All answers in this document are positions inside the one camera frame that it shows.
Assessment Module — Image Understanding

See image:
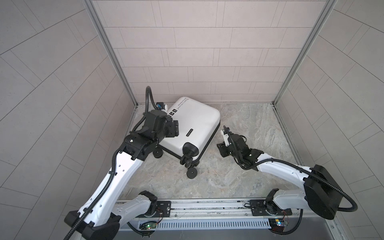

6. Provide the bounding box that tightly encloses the white suitcase with black lining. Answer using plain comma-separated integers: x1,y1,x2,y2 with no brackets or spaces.
153,97,221,179

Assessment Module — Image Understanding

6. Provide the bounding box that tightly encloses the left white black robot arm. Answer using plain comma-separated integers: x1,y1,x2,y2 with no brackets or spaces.
64,109,179,240

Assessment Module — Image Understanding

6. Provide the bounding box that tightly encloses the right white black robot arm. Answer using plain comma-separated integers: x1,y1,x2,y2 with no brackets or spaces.
217,127,358,220

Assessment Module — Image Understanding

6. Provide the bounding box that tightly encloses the right circuit board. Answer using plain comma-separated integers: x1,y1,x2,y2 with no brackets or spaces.
268,219,287,233

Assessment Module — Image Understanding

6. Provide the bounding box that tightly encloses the circuit board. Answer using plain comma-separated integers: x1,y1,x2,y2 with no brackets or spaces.
268,219,287,233
140,221,158,231

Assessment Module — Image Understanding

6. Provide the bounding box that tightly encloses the left circuit board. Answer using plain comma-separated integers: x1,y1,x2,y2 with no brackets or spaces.
140,221,158,231

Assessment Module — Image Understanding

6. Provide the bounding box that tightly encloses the left corner metal profile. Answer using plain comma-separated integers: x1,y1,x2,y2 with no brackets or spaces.
83,0,138,107

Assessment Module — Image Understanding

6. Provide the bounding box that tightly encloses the corner metal profile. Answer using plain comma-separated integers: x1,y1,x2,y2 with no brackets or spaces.
273,0,338,106
83,0,138,107

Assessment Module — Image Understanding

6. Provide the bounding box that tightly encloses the right corner metal profile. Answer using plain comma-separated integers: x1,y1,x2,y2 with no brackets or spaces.
273,0,338,106

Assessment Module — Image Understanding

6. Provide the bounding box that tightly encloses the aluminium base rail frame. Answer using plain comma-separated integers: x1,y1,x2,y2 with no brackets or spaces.
78,196,346,240

